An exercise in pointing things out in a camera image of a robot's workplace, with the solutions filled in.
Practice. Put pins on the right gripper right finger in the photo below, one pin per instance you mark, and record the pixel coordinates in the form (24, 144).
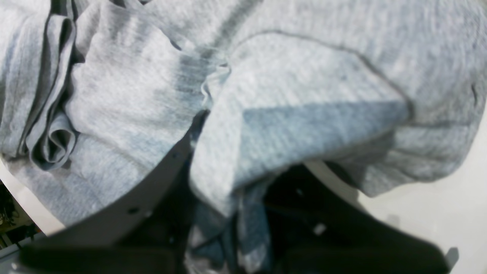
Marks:
(314, 231)

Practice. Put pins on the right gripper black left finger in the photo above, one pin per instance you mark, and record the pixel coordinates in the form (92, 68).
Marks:
(143, 232)

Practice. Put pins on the grey T-shirt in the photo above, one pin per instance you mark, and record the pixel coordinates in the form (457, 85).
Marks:
(94, 93)

